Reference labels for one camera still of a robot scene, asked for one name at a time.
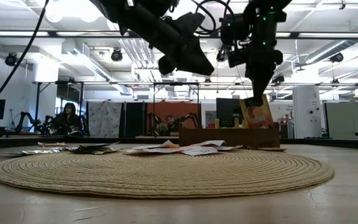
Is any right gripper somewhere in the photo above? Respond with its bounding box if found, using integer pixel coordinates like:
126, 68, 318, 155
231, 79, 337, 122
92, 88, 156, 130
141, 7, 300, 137
227, 18, 285, 106

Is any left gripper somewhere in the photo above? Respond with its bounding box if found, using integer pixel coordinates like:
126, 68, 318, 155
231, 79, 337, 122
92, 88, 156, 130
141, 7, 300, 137
116, 4, 216, 77

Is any wooden tea organizer box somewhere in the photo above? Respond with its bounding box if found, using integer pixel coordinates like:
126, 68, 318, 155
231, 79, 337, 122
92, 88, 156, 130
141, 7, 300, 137
178, 126, 281, 149

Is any white pillar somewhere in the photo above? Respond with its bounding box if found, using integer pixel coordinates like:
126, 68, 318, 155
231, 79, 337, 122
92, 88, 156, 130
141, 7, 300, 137
292, 85, 322, 139

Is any black metal gantry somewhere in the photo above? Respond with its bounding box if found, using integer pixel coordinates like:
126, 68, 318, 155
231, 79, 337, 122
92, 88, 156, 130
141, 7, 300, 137
32, 80, 85, 135
152, 81, 200, 138

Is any person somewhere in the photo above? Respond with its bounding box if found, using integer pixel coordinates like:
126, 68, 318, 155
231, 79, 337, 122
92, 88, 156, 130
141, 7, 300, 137
155, 115, 183, 136
50, 102, 84, 136

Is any black ceiling spotlight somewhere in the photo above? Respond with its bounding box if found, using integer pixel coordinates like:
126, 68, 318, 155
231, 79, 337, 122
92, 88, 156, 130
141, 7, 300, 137
4, 52, 19, 67
329, 52, 344, 63
110, 48, 124, 62

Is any black partition panel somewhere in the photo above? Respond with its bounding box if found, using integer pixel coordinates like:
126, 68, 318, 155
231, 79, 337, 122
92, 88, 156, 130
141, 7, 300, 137
125, 101, 145, 138

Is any patterned grey curtain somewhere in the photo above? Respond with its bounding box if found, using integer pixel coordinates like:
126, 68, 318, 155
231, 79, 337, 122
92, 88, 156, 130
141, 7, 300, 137
88, 101, 122, 138

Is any round woven placemat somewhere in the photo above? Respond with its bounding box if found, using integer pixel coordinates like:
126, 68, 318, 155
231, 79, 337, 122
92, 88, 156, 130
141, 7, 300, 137
0, 149, 335, 199

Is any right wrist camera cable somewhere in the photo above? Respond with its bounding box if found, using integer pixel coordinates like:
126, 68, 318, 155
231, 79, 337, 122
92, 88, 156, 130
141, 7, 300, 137
193, 0, 229, 35

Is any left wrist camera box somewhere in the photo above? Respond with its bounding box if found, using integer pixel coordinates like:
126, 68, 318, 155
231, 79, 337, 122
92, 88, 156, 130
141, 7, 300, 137
165, 11, 206, 41

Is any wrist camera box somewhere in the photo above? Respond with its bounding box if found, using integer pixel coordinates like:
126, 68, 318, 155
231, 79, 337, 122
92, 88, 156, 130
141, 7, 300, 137
220, 12, 252, 45
165, 11, 206, 41

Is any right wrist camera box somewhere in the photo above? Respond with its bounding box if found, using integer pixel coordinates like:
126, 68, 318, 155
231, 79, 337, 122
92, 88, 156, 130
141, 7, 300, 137
220, 12, 252, 45

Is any orange partition wall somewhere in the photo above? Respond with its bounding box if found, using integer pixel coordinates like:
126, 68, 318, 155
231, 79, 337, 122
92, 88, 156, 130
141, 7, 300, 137
147, 101, 200, 130

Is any grey partition wall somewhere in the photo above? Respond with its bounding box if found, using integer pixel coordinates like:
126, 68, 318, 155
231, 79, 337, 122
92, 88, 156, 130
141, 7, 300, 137
324, 101, 358, 140

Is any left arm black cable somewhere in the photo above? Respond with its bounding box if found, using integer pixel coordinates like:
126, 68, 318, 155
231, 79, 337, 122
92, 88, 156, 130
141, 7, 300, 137
0, 0, 50, 103

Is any black aluminium table frame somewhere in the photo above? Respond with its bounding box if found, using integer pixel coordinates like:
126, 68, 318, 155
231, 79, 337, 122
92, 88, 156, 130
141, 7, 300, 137
0, 135, 358, 149

